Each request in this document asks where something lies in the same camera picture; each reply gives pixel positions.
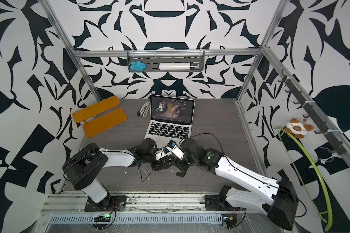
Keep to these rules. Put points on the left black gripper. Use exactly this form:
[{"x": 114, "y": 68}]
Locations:
[{"x": 158, "y": 165}]

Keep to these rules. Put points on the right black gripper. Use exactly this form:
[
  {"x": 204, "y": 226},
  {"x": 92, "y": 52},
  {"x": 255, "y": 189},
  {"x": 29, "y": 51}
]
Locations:
[{"x": 181, "y": 167}]

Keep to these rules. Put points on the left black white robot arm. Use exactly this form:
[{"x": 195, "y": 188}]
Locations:
[{"x": 83, "y": 168}]

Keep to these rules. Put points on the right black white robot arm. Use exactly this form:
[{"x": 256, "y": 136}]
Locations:
[{"x": 277, "y": 199}]

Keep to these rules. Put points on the silver laptop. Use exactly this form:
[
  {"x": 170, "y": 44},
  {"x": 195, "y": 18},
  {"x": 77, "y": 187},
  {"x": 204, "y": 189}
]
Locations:
[{"x": 171, "y": 119}]

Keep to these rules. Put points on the black silver stapler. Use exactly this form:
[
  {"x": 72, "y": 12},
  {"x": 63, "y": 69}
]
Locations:
[{"x": 144, "y": 110}]

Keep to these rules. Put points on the right small electronics board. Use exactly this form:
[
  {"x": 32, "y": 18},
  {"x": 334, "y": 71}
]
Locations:
[{"x": 229, "y": 222}]

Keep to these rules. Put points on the small electronics board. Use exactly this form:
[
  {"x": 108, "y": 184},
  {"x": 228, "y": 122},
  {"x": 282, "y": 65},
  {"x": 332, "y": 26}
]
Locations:
[
  {"x": 102, "y": 218},
  {"x": 229, "y": 222}
]

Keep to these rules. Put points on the orange two-tier stand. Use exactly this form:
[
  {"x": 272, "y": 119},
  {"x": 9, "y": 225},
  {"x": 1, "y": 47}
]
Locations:
[{"x": 100, "y": 116}]

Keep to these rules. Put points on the left small electronics board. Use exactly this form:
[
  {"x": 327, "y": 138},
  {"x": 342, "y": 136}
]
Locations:
[{"x": 102, "y": 218}]

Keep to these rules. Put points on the white roll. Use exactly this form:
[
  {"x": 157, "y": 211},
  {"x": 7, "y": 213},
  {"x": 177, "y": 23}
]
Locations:
[{"x": 174, "y": 66}]

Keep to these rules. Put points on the teal scrubber ball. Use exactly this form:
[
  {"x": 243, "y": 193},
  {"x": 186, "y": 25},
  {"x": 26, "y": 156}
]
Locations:
[{"x": 137, "y": 66}]

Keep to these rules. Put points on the brown white plush toy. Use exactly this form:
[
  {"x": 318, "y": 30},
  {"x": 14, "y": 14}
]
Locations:
[{"x": 297, "y": 128}]

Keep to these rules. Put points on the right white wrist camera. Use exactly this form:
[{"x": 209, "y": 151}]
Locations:
[{"x": 175, "y": 149}]

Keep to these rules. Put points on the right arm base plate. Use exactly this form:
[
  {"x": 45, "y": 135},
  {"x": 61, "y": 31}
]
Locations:
[{"x": 214, "y": 203}]

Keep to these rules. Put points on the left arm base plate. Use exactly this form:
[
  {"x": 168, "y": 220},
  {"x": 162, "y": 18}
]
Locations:
[{"x": 118, "y": 202}]

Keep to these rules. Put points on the grey wall tray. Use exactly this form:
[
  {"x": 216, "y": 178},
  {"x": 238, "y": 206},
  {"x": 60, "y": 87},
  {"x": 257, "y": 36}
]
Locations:
[{"x": 152, "y": 60}]

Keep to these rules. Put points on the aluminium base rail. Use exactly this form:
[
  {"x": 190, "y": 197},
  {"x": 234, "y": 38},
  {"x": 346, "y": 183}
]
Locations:
[{"x": 73, "y": 202}]

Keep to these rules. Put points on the grey hook rail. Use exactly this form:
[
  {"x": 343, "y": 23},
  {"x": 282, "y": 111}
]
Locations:
[{"x": 325, "y": 127}]

